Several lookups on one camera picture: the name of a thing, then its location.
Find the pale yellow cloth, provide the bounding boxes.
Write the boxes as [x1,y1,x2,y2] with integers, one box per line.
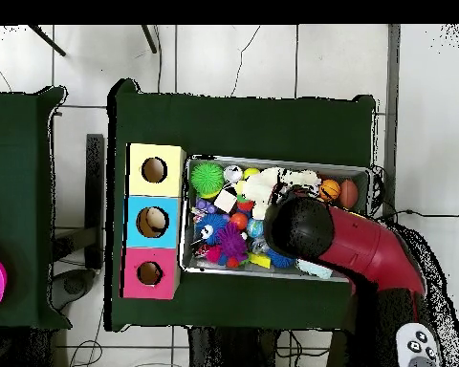
[243,167,323,222]

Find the wooden box three holes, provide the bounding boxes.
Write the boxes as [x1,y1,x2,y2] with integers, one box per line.
[121,142,187,301]

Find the pale wooden cube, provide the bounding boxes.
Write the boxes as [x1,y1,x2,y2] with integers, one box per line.
[213,188,239,214]

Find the orange red ball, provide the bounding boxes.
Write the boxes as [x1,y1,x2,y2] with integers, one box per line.
[229,212,250,231]

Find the dark blue spiky ball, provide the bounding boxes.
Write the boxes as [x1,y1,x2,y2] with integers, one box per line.
[194,213,230,246]

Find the plain green spiky ball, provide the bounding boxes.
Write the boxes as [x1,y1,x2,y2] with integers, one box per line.
[189,161,227,200]

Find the blue globe ball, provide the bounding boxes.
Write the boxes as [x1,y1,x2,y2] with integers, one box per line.
[247,218,266,239]

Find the purple spiky toy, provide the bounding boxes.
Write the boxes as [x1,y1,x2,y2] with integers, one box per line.
[215,225,249,265]

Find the blue spiky ball with eyes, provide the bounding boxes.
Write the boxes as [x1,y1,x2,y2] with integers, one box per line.
[266,248,295,270]

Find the orange basketball toy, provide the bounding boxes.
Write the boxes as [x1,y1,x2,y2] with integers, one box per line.
[319,179,342,203]

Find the brown rubber ball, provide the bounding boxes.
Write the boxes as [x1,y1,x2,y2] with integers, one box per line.
[339,179,361,210]

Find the black flat panel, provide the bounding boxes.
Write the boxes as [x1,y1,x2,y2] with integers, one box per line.
[85,133,106,270]

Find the black tripod leg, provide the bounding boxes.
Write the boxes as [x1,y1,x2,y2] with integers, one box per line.
[28,24,66,57]
[141,24,158,54]

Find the dark green side table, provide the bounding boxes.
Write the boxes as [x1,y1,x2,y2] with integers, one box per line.
[0,86,70,330]

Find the shallow wire mesh bin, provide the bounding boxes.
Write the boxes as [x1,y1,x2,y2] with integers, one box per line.
[180,156,372,284]

